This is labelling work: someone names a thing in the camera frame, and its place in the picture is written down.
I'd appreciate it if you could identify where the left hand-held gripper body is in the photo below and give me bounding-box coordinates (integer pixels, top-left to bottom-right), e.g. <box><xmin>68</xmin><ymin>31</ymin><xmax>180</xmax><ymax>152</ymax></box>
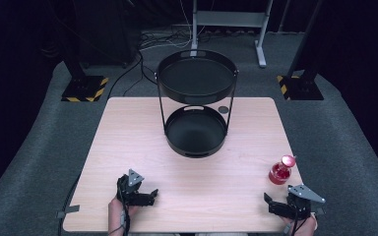
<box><xmin>116</xmin><ymin>168</ymin><xmax>147</xmax><ymax>207</ymax></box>

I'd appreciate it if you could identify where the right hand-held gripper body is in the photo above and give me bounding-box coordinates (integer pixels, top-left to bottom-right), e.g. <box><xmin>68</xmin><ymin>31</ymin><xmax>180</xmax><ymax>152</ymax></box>
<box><xmin>275</xmin><ymin>184</ymin><xmax>327</xmax><ymax>221</ymax></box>

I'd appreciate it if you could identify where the red plastic bottle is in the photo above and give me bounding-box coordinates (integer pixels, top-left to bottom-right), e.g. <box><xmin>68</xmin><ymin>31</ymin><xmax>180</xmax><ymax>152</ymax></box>
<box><xmin>268</xmin><ymin>154</ymin><xmax>297</xmax><ymax>186</ymax></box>

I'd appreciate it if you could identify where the black two-tier round rack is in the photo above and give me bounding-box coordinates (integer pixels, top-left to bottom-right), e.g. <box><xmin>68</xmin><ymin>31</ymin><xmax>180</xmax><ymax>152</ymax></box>
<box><xmin>155</xmin><ymin>48</ymin><xmax>240</xmax><ymax>159</ymax></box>

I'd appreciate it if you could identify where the person's right hand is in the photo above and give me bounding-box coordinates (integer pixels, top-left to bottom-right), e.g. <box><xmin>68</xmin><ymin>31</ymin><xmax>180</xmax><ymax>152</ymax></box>
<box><xmin>281</xmin><ymin>211</ymin><xmax>319</xmax><ymax>236</ymax></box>

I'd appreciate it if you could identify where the person's left hand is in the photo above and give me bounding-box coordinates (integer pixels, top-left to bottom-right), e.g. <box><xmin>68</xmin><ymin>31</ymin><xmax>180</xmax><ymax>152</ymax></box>
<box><xmin>107</xmin><ymin>196</ymin><xmax>140</xmax><ymax>236</ymax></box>

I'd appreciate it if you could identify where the black stand with striped base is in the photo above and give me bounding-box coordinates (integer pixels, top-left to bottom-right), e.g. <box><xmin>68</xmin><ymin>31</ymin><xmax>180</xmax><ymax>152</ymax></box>
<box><xmin>50</xmin><ymin>0</ymin><xmax>110</xmax><ymax>103</ymax></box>
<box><xmin>276</xmin><ymin>0</ymin><xmax>325</xmax><ymax>101</ymax></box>

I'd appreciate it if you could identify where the black cabinet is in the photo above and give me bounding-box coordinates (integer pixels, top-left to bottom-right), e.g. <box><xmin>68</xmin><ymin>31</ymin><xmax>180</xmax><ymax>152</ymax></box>
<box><xmin>73</xmin><ymin>0</ymin><xmax>143</xmax><ymax>68</ymax></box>

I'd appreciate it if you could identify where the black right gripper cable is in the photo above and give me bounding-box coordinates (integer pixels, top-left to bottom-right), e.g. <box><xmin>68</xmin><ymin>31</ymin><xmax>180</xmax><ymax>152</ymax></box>
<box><xmin>283</xmin><ymin>206</ymin><xmax>311</xmax><ymax>236</ymax></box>

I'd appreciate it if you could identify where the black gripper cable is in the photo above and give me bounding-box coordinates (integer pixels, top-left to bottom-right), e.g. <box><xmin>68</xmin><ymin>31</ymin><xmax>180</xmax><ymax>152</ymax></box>
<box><xmin>283</xmin><ymin>206</ymin><xmax>311</xmax><ymax>236</ymax></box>
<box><xmin>108</xmin><ymin>183</ymin><xmax>132</xmax><ymax>236</ymax></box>

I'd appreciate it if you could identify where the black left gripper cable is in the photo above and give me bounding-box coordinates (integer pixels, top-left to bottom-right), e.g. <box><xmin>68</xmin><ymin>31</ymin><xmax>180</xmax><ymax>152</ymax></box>
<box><xmin>108</xmin><ymin>183</ymin><xmax>132</xmax><ymax>236</ymax></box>

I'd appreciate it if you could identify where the black cable beside table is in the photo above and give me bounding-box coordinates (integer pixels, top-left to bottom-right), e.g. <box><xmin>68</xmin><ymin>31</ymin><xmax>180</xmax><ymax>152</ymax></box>
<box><xmin>57</xmin><ymin>175</ymin><xmax>82</xmax><ymax>236</ymax></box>

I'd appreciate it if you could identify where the grey bracket on table edge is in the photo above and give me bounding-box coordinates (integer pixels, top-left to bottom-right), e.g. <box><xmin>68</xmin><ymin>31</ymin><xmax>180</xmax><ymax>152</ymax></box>
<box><xmin>56</xmin><ymin>205</ymin><xmax>81</xmax><ymax>219</ymax></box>

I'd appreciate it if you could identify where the bundle of floor cables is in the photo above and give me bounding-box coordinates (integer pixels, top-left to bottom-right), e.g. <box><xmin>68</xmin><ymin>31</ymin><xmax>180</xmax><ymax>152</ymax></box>
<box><xmin>106</xmin><ymin>0</ymin><xmax>211</xmax><ymax>99</ymax></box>

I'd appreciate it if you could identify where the grey metal stand frame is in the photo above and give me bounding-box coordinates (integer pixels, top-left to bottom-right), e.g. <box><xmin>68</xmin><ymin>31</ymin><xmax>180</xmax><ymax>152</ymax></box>
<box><xmin>190</xmin><ymin>0</ymin><xmax>274</xmax><ymax>69</ymax></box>

